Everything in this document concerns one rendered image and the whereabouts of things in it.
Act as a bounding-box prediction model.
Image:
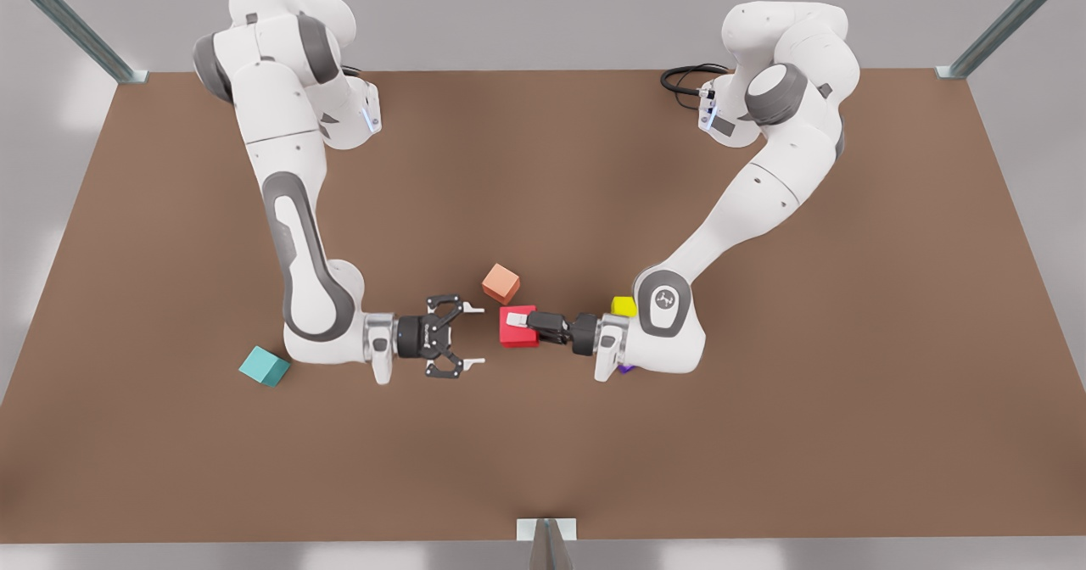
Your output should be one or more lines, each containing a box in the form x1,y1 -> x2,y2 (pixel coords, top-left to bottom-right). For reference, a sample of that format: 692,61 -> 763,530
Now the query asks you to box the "red wooden cube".
499,305 -> 541,349

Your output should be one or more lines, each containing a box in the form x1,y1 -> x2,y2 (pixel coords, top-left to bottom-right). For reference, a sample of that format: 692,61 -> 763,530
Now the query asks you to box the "orange wooden cube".
482,264 -> 522,305

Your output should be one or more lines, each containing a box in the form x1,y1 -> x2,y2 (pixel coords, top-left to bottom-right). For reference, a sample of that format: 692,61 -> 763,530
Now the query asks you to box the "teal blue wooden cube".
238,345 -> 292,388

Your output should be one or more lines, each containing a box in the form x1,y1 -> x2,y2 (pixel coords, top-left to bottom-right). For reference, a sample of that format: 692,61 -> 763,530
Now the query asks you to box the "silver frame post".
0,0 -> 150,86
934,0 -> 1086,81
516,517 -> 579,570

